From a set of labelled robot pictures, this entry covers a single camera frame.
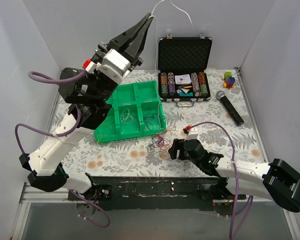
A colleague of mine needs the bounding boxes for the coloured wire bundle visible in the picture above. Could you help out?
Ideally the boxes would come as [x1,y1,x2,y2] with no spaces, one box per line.
[145,124,177,161]

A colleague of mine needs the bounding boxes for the black wire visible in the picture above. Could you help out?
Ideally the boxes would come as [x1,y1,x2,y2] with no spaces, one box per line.
[142,109,166,132]

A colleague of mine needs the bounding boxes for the green compartment tray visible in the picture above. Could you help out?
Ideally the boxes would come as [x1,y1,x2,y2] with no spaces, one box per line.
[94,80,167,143]

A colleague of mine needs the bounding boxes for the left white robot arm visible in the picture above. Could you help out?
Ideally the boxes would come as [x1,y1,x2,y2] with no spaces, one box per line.
[19,13,155,200]

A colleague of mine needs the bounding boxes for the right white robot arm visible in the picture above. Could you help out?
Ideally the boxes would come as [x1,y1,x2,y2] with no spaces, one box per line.
[168,139,300,213]

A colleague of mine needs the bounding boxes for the black poker chip case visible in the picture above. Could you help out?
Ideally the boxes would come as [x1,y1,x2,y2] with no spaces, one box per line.
[157,34,213,107]

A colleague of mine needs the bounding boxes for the black handheld microphone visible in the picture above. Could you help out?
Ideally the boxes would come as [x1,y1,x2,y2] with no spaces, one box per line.
[216,90,245,126]

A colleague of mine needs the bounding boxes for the colourful toy block train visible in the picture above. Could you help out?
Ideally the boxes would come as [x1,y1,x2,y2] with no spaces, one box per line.
[221,71,236,89]

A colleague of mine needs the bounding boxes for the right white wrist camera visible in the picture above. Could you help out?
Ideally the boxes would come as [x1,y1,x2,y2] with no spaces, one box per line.
[183,126,199,141]

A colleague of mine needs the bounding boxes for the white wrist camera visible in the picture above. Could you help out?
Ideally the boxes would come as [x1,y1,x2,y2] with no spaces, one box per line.
[183,126,199,141]
[82,49,131,85]

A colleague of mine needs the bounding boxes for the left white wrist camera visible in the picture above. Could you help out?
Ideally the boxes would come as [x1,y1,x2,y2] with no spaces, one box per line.
[82,49,131,85]

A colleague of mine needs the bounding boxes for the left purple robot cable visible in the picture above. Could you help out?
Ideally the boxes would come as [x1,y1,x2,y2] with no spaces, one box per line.
[14,71,111,229]

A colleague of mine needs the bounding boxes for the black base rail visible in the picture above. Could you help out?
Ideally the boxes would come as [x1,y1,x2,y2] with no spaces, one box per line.
[92,176,234,211]

